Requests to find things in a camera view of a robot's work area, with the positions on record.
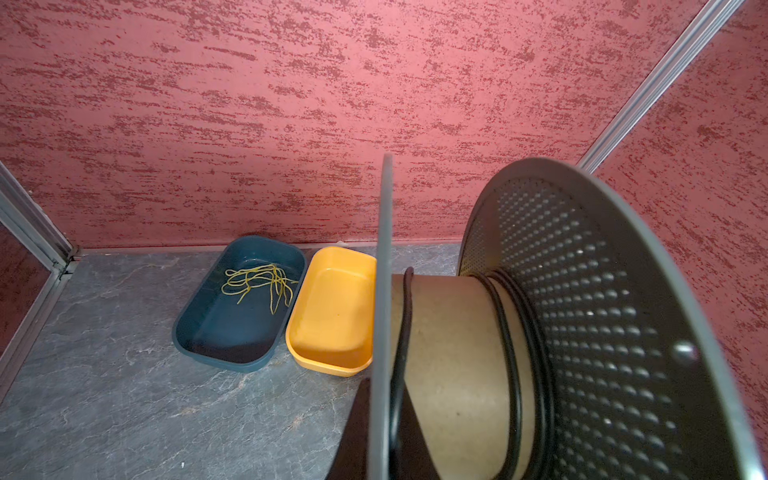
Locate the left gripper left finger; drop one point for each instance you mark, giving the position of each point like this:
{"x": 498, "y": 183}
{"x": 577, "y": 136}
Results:
{"x": 350, "y": 461}

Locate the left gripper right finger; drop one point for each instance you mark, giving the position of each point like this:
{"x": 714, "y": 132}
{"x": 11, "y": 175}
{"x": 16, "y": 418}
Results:
{"x": 414, "y": 459}

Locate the grey cable spool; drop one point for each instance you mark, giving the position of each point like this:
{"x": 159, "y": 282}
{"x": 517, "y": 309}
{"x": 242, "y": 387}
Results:
{"x": 567, "y": 345}

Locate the left aluminium corner post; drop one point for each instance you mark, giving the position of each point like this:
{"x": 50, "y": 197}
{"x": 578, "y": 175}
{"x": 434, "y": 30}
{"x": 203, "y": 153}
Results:
{"x": 36, "y": 263}

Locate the teal plastic bin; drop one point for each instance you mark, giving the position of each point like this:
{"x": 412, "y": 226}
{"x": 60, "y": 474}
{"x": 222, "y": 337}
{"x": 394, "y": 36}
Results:
{"x": 235, "y": 318}

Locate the right aluminium corner post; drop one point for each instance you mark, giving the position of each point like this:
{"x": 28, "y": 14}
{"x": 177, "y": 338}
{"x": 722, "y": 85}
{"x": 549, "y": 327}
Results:
{"x": 696, "y": 36}

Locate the yellow plastic bin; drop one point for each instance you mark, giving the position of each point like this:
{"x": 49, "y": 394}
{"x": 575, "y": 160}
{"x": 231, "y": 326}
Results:
{"x": 331, "y": 326}

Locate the aluminium corner post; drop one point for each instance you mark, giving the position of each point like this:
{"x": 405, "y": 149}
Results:
{"x": 696, "y": 36}
{"x": 36, "y": 263}

